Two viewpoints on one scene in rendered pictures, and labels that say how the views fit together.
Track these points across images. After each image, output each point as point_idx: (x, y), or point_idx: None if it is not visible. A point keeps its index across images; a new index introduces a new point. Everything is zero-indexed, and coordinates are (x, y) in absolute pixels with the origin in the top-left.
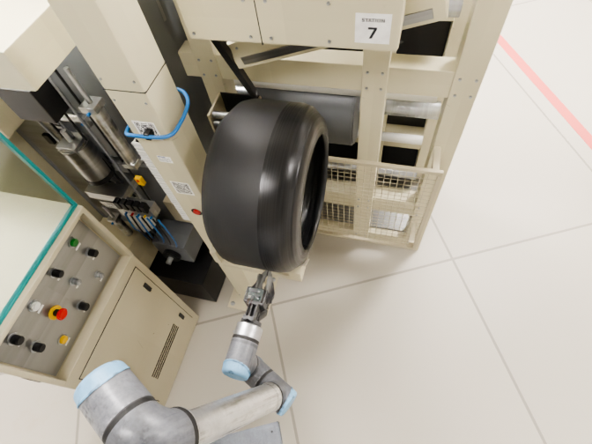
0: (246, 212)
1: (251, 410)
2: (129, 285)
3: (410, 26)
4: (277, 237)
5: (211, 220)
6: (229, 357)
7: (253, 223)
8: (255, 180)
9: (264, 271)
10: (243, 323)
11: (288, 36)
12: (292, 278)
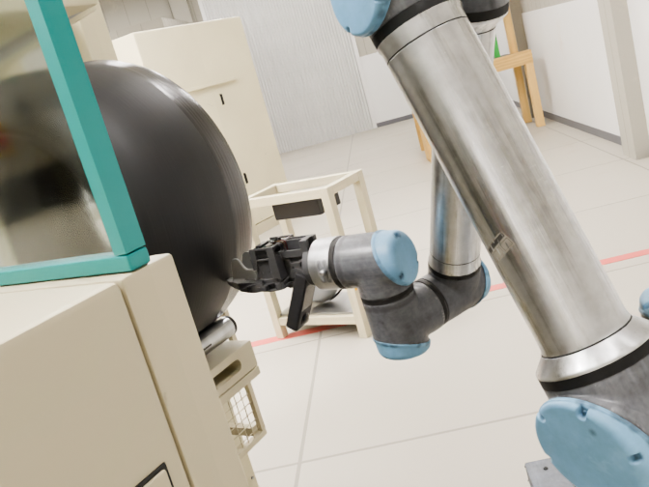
0: (156, 100)
1: None
2: None
3: (73, 21)
4: (211, 121)
5: (127, 134)
6: (368, 241)
7: (176, 109)
8: (123, 71)
9: (229, 280)
10: (315, 242)
11: None
12: (248, 375)
